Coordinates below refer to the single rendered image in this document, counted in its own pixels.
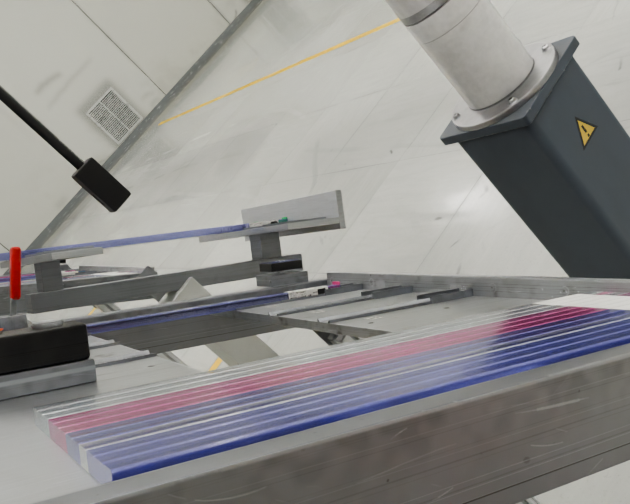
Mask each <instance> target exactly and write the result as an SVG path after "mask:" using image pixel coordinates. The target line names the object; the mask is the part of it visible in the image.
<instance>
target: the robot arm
mask: <svg viewBox="0 0 630 504"><path fill-rule="evenodd" d="M384 1H385V2H386V3H387V4H388V6H389V7H390V8H391V10H392V11H393V12H394V13H395V15H396V16H397V17H398V18H399V20H400V21H401V22H402V23H403V25H404V26H405V27H406V28H407V30H408V31H409V32H410V33H411V35H412V36H413V37H414V38H415V40H416V41H417V42H418V43H419V45H420V46H421V47H422V48H423V50H424V51H425V52H426V53H427V55H428V56H429V57H430V58H431V60H432V61H433V62H434V63H435V65H436V66H437V67H438V68H439V70H440V71H441V72H442V73H443V75H444V76H445V77H446V78H447V80H448V81H449V82H450V83H451V85H452V86H453V87H454V88H455V90H456V91H457V92H458V93H459V95H460V97H459V99H458V100H457V102H456V104H455V106H454V108H453V112H452V121H453V123H454V124H455V126H456V127H457V128H459V129H460V130H463V131H474V130H479V129H482V128H485V127H488V126H490V125H492V124H494V123H496V122H498V121H500V120H502V119H504V118H505V117H507V116H509V115H510V114H512V113H513V112H514V111H516V110H517V109H518V108H520V107H521V106H523V105H524V104H525V103H526V102H527V101H528V100H530V99H531V98H532V97H533V96H534V95H535V94H536V93H537V92H538V91H539V90H540V89H541V88H542V86H543V85H544V84H545V83H546V82H547V80H548V79H549V77H550V76H551V75H552V73H553V71H554V69H555V67H556V64H557V61H558V53H557V51H556V49H555V48H554V46H553V45H552V44H550V43H547V42H536V43H532V44H528V45H525V46H523V45H522V42H521V40H520V39H518V38H517V37H516V35H515V34H514V33H513V31H512V30H511V29H510V27H509V26H508V25H507V23H506V22H505V20H504V19H503V18H502V16H501V15H500V14H499V12H498V11H497V10H496V8H495V7H494V5H493V4H492V3H491V1H490V0H384Z"/></svg>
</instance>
